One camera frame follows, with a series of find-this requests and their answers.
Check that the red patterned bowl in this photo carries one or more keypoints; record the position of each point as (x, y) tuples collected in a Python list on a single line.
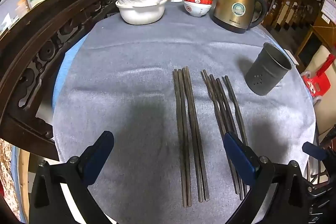
[(197, 0)]

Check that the carved dark wooden chair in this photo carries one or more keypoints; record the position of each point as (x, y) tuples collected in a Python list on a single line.
[(39, 43)]

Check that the grey metal chopstick holder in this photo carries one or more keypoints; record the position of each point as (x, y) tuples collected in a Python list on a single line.
[(265, 74)]

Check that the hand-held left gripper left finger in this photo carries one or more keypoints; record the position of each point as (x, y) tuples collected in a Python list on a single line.
[(101, 153)]

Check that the wooden stair railing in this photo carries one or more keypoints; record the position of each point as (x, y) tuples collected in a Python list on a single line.
[(286, 11)]

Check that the light blue table cover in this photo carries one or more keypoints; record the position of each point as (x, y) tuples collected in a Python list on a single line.
[(67, 56)]

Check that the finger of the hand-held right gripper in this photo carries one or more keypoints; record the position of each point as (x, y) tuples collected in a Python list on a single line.
[(313, 151)]

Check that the red plastic stool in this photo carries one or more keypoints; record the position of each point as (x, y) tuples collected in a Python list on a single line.
[(319, 82)]

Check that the white card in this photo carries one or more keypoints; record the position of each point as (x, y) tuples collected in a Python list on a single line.
[(292, 57)]

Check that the gold electric kettle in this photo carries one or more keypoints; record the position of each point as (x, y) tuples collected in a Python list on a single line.
[(236, 8)]

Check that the wall calendar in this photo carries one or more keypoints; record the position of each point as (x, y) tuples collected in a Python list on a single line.
[(329, 7)]

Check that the grey towel cloth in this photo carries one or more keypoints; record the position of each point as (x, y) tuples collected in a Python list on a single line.
[(131, 69)]

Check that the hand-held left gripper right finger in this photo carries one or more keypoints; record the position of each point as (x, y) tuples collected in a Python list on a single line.
[(240, 158)]

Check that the white bowl with red emblem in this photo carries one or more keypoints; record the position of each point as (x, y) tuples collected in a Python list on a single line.
[(197, 10)]

